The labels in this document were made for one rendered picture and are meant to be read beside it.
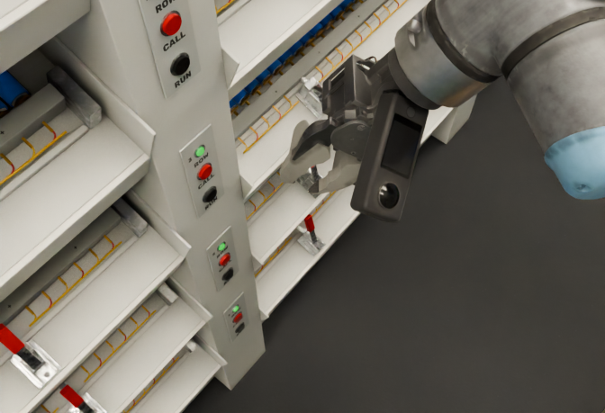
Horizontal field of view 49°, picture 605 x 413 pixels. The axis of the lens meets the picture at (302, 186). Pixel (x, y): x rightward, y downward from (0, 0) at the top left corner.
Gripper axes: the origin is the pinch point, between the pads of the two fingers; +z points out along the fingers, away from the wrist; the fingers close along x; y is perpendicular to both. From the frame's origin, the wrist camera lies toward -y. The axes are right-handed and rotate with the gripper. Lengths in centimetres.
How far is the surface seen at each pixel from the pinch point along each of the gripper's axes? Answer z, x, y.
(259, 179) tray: 5.4, 2.4, 2.9
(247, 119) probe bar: 2.5, 6.2, 8.3
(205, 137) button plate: -5.5, 14.7, -3.2
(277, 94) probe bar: 0.5, 3.4, 12.2
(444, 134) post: 26, -55, 49
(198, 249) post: 10.2, 7.0, -5.7
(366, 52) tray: -3.3, -7.8, 22.4
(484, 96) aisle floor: 22, -66, 62
